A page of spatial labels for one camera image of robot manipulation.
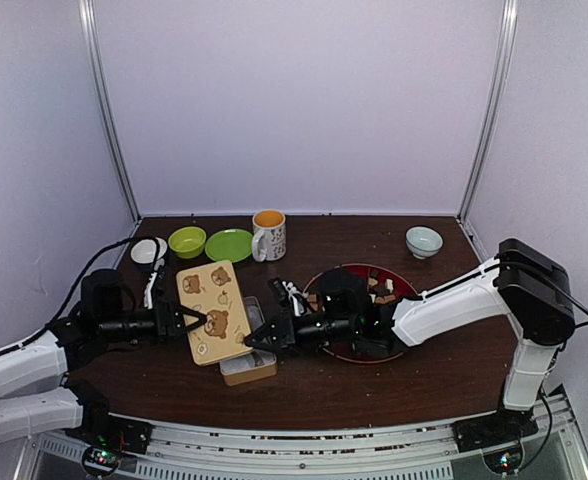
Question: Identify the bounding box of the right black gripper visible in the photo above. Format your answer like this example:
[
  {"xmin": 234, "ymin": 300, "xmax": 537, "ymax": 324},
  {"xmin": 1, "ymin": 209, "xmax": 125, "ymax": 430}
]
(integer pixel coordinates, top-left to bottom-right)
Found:
[{"xmin": 245, "ymin": 309, "xmax": 358, "ymax": 358}]

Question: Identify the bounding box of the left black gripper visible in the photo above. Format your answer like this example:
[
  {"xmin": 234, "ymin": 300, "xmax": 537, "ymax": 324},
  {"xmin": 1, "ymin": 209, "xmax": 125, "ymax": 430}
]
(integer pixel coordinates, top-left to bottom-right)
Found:
[{"xmin": 98, "ymin": 300, "xmax": 207, "ymax": 346}]

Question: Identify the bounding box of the bear print tin lid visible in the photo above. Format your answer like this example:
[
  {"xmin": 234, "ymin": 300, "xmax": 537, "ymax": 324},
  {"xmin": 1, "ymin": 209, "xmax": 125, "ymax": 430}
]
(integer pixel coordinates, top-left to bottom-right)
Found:
[{"xmin": 175, "ymin": 260, "xmax": 252, "ymax": 366}]

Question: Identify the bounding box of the tan tin box base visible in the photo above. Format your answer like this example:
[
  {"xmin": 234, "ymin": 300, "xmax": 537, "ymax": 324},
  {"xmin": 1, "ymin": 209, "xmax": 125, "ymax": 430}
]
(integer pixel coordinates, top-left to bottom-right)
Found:
[{"xmin": 219, "ymin": 296, "xmax": 278, "ymax": 386}]

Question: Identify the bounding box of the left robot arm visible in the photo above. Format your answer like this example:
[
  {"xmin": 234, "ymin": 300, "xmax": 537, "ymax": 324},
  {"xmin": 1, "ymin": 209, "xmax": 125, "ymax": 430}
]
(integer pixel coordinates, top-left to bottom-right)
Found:
[{"xmin": 0, "ymin": 269, "xmax": 207, "ymax": 450}]

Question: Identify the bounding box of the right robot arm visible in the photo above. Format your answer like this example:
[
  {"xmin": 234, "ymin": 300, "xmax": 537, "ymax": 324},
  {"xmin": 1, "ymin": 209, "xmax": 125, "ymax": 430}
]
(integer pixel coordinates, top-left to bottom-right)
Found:
[{"xmin": 244, "ymin": 238, "xmax": 576, "ymax": 442}]

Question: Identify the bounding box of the green bowl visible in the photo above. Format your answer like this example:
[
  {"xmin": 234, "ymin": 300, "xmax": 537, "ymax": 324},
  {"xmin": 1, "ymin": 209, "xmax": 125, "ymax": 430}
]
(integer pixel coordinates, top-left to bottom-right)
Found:
[{"xmin": 168, "ymin": 226, "xmax": 207, "ymax": 259}]

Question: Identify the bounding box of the green plate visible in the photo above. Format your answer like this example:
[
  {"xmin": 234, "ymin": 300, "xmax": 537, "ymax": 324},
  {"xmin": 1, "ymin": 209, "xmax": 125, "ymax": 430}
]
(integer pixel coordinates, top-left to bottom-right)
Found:
[{"xmin": 205, "ymin": 228, "xmax": 253, "ymax": 263}]

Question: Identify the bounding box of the white mug orange inside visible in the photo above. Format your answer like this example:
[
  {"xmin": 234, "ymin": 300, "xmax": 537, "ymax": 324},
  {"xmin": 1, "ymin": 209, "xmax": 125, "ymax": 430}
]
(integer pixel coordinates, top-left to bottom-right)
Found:
[{"xmin": 251, "ymin": 210, "xmax": 287, "ymax": 262}]

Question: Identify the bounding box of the white dark bowl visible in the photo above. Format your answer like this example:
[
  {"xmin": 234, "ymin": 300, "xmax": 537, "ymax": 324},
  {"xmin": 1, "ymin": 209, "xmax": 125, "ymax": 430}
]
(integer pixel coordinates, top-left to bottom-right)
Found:
[{"xmin": 130, "ymin": 237, "xmax": 168, "ymax": 273}]

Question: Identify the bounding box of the red round tray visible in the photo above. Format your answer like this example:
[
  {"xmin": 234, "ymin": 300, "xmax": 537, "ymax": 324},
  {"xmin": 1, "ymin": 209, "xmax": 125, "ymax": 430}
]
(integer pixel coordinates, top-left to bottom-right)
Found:
[{"xmin": 304, "ymin": 263, "xmax": 416, "ymax": 364}]

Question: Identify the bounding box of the pale blue bowl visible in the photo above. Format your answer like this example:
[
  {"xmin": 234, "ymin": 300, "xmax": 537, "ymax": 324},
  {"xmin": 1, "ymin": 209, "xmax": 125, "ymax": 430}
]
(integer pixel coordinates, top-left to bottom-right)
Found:
[{"xmin": 405, "ymin": 226, "xmax": 444, "ymax": 260}]

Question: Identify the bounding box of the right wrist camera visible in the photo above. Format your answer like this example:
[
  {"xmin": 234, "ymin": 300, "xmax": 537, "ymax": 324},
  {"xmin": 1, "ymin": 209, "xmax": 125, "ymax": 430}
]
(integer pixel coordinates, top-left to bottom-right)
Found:
[{"xmin": 268, "ymin": 278, "xmax": 313, "ymax": 317}]

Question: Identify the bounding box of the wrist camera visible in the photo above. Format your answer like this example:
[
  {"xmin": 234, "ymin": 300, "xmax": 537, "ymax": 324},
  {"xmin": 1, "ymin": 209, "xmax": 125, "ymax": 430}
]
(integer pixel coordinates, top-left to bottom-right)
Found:
[
  {"xmin": 143, "ymin": 260, "xmax": 167, "ymax": 310},
  {"xmin": 268, "ymin": 278, "xmax": 313, "ymax": 317}
]

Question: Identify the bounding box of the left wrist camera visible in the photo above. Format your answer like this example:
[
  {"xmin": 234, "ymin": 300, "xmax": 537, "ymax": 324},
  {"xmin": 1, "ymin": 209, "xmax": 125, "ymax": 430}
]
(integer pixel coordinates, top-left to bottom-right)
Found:
[{"xmin": 143, "ymin": 260, "xmax": 167, "ymax": 310}]

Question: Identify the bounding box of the left black cable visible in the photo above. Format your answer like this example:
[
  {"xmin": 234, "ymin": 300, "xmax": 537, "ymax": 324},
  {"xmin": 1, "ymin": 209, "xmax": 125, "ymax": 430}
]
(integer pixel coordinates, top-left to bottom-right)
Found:
[{"xmin": 43, "ymin": 236, "xmax": 135, "ymax": 331}]

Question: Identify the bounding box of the black cable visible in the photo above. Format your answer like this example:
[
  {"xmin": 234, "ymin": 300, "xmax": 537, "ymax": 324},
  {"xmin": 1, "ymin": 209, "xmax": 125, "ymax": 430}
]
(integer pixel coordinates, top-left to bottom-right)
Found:
[
  {"xmin": 43, "ymin": 236, "xmax": 135, "ymax": 331},
  {"xmin": 493, "ymin": 254, "xmax": 588, "ymax": 328}
]

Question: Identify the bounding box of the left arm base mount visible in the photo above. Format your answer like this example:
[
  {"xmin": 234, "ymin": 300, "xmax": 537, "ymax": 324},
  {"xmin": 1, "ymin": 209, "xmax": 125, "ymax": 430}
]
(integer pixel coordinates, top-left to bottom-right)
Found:
[{"xmin": 63, "ymin": 415, "xmax": 154, "ymax": 479}]

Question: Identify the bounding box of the front aluminium rail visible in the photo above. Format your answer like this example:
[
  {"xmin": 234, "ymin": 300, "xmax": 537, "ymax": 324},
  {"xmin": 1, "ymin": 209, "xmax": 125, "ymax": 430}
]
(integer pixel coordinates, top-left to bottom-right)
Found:
[{"xmin": 13, "ymin": 394, "xmax": 588, "ymax": 480}]

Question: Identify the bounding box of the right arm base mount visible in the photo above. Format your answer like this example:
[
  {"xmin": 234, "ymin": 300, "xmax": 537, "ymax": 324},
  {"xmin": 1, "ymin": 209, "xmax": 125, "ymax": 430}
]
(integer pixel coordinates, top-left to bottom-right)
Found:
[{"xmin": 452, "ymin": 411, "xmax": 538, "ymax": 475}]

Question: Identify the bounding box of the left aluminium corner post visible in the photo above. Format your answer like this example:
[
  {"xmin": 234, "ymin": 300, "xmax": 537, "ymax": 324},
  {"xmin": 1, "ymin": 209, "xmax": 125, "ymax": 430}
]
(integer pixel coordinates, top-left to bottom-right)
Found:
[{"xmin": 78, "ymin": 0, "xmax": 141, "ymax": 223}]

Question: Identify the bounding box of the aluminium corner post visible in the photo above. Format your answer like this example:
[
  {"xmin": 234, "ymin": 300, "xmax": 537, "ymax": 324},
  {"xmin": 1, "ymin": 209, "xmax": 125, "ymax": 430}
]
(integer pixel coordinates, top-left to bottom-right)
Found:
[
  {"xmin": 78, "ymin": 0, "xmax": 141, "ymax": 223},
  {"xmin": 457, "ymin": 0, "xmax": 519, "ymax": 225}
]

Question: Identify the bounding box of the right black cable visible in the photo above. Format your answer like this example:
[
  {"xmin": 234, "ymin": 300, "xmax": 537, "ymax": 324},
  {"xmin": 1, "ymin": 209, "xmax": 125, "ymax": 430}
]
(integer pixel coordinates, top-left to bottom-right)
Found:
[{"xmin": 493, "ymin": 254, "xmax": 588, "ymax": 328}]

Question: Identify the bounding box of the right aluminium corner post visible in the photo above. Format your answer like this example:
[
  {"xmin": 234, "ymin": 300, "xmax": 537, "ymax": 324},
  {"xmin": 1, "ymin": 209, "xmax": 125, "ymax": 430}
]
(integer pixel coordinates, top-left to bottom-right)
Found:
[{"xmin": 457, "ymin": 0, "xmax": 519, "ymax": 225}]

